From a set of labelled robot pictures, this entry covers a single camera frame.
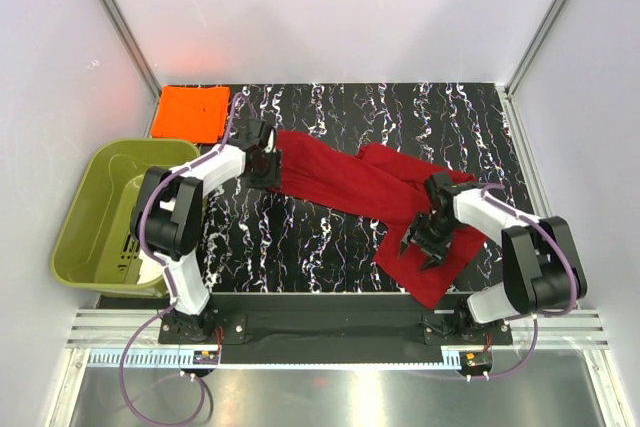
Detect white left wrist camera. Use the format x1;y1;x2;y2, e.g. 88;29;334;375
263;128;277;153

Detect folded orange t shirt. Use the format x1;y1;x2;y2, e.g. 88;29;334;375
151;86;231;144

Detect olive green plastic bin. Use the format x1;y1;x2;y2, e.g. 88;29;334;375
51;138;199;298

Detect left orange connector block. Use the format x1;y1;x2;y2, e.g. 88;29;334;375
193;350;220;365

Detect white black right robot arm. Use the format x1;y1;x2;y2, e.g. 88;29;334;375
400;172;587;345

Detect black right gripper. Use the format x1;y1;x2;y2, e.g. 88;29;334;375
399;211;461;272

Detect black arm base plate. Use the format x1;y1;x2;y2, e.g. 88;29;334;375
158;293;513;369

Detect aluminium frame rail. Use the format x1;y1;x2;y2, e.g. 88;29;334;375
64;309;611;348

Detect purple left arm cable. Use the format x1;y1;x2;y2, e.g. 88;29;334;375
119;92;259;423

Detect red t shirt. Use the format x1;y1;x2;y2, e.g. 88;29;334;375
277;130;486;309

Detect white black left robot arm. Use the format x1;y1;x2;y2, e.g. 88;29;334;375
130;118;282;343

